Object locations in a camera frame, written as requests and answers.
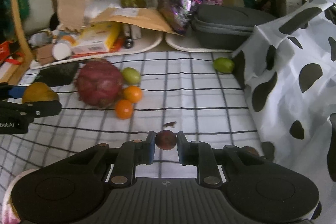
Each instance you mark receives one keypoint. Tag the brown padded envelope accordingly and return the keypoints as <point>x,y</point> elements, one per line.
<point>142,17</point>

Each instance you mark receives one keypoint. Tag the white black checked tablecloth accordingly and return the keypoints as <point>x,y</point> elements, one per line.
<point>181,92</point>

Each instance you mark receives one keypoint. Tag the white cylindrical jar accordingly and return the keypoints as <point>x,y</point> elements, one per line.
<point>61,50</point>

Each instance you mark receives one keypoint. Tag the red dragon fruit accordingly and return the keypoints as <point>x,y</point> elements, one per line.
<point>99,83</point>

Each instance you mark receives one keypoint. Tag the white tray right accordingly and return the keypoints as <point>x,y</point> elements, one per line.
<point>188,44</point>

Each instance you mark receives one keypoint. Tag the yellow brown mango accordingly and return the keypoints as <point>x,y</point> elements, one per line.
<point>39,92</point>

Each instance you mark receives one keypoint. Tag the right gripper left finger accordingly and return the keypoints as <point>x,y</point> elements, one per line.
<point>131,154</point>

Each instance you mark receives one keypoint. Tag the black flat power bank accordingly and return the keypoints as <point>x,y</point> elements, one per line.
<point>58,75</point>

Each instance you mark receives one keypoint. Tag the cow print cloth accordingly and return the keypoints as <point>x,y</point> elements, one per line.
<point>287,71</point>

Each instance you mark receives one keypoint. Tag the small white wheeled gadget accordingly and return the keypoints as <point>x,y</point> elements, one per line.
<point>131,33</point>

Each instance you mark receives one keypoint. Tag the green fruit near cloth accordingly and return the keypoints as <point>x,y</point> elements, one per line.
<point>223,65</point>

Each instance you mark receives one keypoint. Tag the green fruit near dragonfruit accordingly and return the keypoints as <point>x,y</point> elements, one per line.
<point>131,76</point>

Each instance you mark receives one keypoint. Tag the yellow white box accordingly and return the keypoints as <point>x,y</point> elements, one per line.
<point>99,37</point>

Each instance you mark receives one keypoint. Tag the white tray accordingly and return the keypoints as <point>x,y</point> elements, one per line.
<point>150,39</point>
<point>188,44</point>

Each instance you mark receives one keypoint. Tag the orange kumquat front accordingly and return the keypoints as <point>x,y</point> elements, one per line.
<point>123,109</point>

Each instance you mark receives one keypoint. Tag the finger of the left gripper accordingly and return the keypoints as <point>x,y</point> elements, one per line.
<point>19,113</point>
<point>8,91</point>

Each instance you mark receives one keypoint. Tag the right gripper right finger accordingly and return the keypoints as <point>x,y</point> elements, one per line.
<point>201,155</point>

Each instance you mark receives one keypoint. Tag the white tray left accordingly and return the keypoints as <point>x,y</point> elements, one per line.
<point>150,39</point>

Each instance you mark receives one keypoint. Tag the dark red grape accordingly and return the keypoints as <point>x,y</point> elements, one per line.
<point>166,140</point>

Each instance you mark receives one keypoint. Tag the dark grey zip case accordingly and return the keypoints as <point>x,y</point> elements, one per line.
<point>225,27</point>

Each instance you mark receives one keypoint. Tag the brown paper bag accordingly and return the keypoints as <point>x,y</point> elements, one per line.
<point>71,14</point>

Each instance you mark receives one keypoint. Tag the white plastic bag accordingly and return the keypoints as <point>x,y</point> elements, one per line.
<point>96,7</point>

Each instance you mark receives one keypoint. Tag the orange kumquat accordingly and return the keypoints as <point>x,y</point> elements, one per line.
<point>133,94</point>
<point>123,109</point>

